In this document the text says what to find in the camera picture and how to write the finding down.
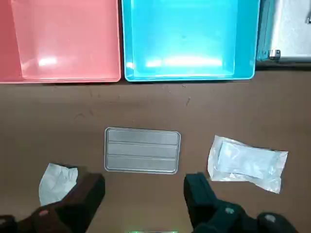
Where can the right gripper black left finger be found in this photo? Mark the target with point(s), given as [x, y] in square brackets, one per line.
[82, 194]

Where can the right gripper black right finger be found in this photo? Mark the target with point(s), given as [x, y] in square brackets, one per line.
[201, 199]

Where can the white used mask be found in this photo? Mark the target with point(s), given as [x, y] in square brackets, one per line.
[54, 182]

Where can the pink plastic box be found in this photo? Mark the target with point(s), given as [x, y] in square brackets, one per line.
[63, 36]

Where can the blue plastic box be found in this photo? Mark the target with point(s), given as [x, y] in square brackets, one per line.
[184, 36]

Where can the small ribbed metal tray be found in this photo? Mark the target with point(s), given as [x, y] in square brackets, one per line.
[142, 150]

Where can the aluminium carrying case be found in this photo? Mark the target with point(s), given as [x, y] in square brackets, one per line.
[289, 31]

